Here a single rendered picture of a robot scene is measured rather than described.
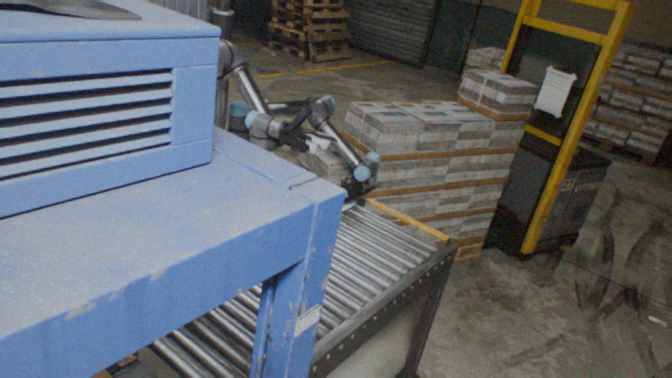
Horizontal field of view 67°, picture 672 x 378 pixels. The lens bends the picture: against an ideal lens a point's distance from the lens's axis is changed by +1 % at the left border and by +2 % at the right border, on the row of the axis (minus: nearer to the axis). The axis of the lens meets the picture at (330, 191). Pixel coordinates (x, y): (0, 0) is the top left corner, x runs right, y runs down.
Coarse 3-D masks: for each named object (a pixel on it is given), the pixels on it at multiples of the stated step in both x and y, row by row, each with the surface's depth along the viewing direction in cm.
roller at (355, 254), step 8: (336, 240) 207; (344, 248) 204; (352, 248) 204; (352, 256) 202; (360, 256) 200; (368, 264) 198; (376, 264) 197; (384, 272) 194; (392, 272) 194; (392, 280) 192
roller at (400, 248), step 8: (344, 216) 227; (352, 224) 224; (360, 224) 223; (368, 232) 219; (376, 232) 219; (384, 240) 215; (392, 240) 215; (400, 248) 212; (408, 248) 211; (408, 256) 209; (416, 256) 208
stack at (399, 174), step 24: (312, 168) 286; (336, 168) 270; (384, 168) 288; (408, 168) 298; (432, 168) 308; (456, 168) 319; (360, 192) 287; (432, 192) 318; (456, 192) 330; (384, 216) 307; (432, 240) 341
